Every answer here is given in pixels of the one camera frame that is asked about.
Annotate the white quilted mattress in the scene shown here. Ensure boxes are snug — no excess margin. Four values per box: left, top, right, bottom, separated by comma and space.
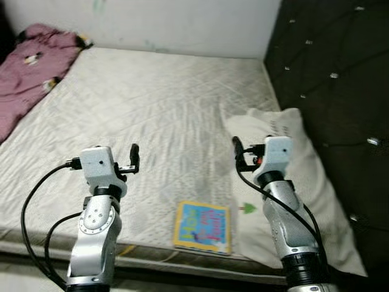
0, 47, 286, 268

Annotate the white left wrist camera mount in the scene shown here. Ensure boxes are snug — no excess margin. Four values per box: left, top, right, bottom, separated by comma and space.
80, 146, 121, 190

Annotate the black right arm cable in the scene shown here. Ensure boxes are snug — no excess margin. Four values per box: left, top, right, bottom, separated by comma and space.
236, 164, 329, 256

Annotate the dark bed frame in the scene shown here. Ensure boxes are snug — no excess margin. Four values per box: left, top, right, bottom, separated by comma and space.
0, 252, 292, 292

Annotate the colourful children's book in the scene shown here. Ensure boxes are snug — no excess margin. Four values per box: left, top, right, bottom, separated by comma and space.
173, 200, 233, 256

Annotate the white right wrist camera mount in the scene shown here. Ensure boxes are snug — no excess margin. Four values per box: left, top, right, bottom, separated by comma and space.
252, 136, 293, 181

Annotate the dark tufted headboard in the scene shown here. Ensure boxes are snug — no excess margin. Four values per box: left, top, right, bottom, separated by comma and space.
264, 0, 389, 287

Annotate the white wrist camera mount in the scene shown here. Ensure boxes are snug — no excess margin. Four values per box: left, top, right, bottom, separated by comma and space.
80, 146, 121, 190
252, 136, 293, 181

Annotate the short black left arm cable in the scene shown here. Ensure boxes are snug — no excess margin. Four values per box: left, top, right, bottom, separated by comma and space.
44, 212, 86, 287

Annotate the purple printed blanket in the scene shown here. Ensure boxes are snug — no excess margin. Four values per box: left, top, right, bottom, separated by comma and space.
0, 23, 93, 144

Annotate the cream pillow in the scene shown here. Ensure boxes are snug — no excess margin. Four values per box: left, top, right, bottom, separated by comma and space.
224, 108, 368, 278

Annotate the long black left arm cable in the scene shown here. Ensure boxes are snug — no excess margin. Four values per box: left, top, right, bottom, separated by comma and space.
20, 159, 83, 284

